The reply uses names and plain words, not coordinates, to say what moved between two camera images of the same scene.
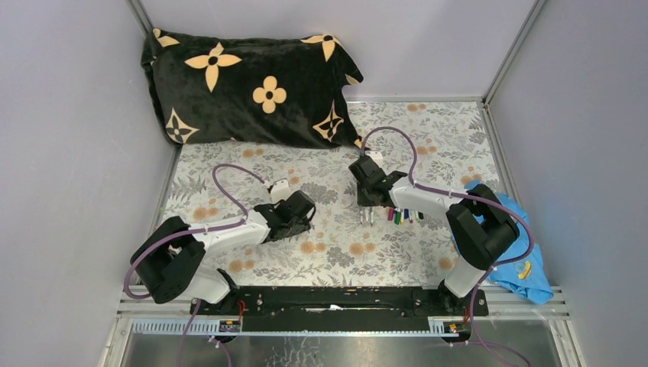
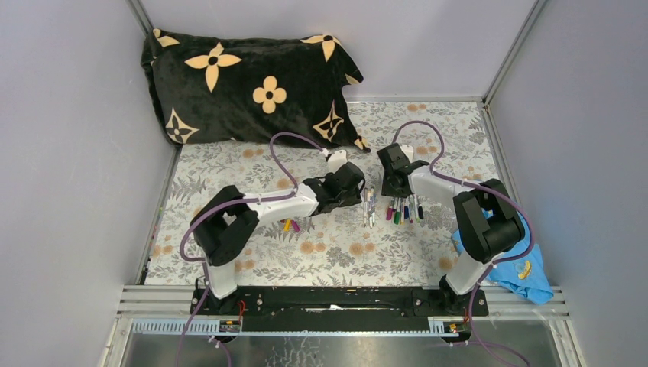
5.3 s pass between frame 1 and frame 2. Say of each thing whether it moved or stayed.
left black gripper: moved
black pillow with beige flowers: stayed
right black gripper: moved
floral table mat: stayed
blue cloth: stayed
